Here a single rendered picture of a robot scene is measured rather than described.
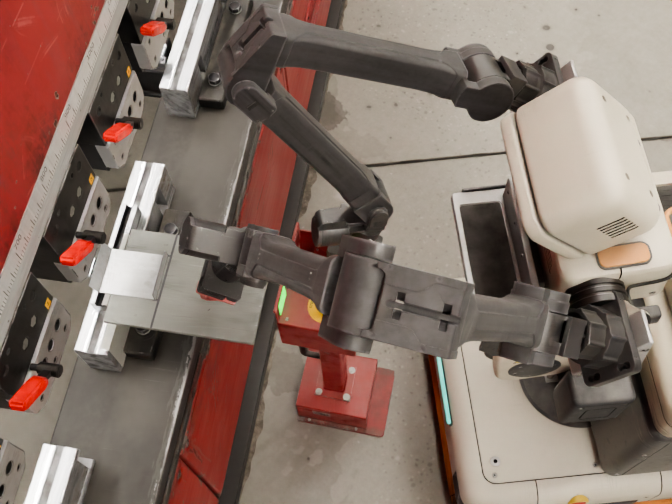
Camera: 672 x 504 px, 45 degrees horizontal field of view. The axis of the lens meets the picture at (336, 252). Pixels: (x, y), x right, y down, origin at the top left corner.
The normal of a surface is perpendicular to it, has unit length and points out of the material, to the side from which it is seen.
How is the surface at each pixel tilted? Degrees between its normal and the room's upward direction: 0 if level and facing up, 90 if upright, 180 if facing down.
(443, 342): 26
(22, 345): 90
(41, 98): 90
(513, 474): 0
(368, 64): 76
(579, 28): 0
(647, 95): 0
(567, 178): 42
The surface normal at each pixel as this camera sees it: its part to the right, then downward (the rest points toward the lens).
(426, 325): -0.13, -0.01
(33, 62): 0.99, 0.14
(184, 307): -0.03, -0.44
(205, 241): 0.31, 0.09
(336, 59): 0.25, 0.73
